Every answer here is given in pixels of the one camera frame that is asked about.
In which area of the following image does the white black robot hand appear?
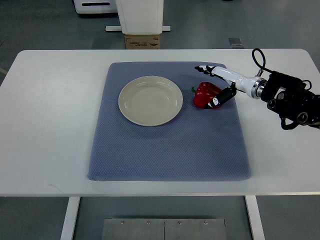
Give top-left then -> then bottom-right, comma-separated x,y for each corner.
195,65 -> 265,109

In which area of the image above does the red bell pepper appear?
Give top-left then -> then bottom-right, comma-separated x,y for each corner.
191,82 -> 222,109

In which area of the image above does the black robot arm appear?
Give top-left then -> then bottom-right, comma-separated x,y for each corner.
251,48 -> 320,130

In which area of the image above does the small grey floor plate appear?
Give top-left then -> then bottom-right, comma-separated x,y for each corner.
228,37 -> 243,46

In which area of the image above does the cream ceramic plate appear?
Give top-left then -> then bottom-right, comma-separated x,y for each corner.
118,75 -> 183,127

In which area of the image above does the grey metal floor plate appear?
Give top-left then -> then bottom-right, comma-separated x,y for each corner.
102,218 -> 227,240

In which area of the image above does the blue textured mat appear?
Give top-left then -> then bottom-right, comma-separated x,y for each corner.
87,61 -> 251,182

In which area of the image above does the cardboard box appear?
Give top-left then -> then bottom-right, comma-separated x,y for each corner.
124,34 -> 160,50

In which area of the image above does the right white table leg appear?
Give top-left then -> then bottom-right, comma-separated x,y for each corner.
244,195 -> 265,240

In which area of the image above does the white table leg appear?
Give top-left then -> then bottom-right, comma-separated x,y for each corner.
244,195 -> 265,240
60,196 -> 81,240

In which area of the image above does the white machine with slot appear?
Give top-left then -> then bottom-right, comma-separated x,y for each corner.
73,0 -> 118,14

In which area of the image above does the left white table leg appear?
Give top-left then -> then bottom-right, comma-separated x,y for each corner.
60,196 -> 81,240

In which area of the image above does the white pedestal column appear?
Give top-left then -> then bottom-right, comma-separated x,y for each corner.
115,0 -> 164,35

